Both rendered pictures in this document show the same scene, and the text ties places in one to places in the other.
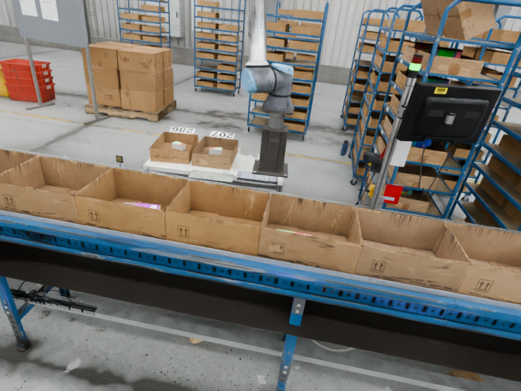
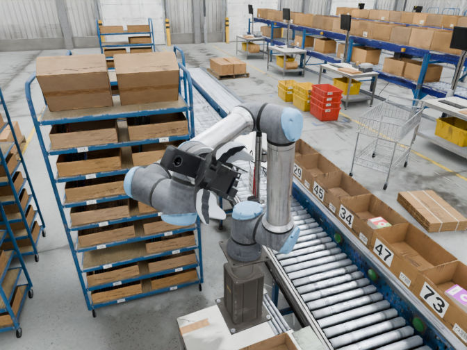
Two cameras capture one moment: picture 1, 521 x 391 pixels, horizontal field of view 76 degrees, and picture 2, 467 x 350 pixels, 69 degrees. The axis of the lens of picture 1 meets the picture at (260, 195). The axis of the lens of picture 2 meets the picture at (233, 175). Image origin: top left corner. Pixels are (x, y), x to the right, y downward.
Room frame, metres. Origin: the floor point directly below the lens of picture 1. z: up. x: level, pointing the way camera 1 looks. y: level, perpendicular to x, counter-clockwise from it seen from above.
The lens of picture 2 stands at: (2.94, 1.20, 2.44)
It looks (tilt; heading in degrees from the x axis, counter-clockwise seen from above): 29 degrees down; 245
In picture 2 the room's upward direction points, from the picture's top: straight up
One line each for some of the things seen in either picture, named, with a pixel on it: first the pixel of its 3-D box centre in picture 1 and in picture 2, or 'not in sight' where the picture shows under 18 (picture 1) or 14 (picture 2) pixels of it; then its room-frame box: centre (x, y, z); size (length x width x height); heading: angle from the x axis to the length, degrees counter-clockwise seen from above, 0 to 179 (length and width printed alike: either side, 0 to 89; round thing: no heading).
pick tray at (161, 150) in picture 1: (175, 147); not in sight; (2.40, 0.69, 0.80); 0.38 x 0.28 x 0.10; 2
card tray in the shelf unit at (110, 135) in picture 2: (427, 56); (86, 130); (2.95, -1.21, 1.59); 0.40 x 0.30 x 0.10; 172
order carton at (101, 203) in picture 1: (136, 202); (464, 301); (1.29, 0.55, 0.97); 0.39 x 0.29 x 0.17; 84
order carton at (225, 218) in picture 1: (220, 217); (410, 254); (1.24, 0.16, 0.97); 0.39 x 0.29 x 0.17; 84
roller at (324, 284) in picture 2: not in sight; (329, 282); (1.68, -0.03, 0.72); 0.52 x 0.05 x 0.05; 174
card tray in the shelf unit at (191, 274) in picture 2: not in sight; (171, 267); (2.49, -1.16, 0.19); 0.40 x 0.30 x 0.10; 175
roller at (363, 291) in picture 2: not in sight; (341, 297); (1.69, 0.10, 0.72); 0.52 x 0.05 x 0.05; 174
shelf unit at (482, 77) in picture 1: (416, 138); (132, 196); (2.72, -1.23, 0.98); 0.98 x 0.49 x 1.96; 174
